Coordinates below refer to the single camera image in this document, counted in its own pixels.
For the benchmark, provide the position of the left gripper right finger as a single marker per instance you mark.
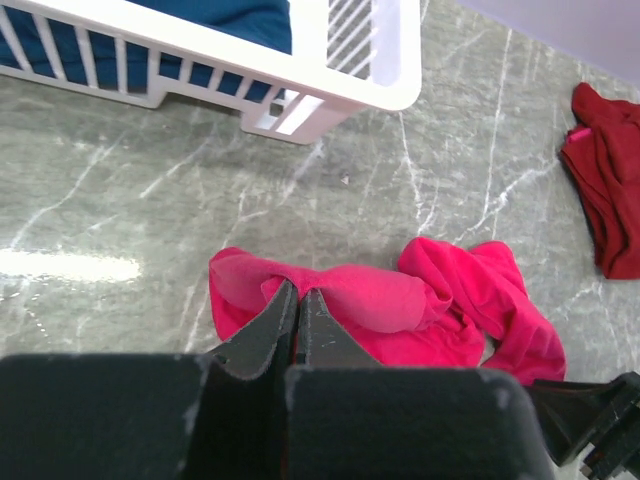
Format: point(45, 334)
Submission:
point(324, 343)

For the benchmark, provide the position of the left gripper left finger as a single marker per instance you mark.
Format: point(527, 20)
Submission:
point(261, 350)

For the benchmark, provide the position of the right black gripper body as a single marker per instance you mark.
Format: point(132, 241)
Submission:
point(605, 416)

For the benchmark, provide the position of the pink t shirt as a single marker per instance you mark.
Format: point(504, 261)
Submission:
point(443, 306)

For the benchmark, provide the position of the dark red folded t shirt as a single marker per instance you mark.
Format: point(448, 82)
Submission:
point(602, 155)

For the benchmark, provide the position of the white plastic basket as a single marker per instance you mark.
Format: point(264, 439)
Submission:
point(347, 56)

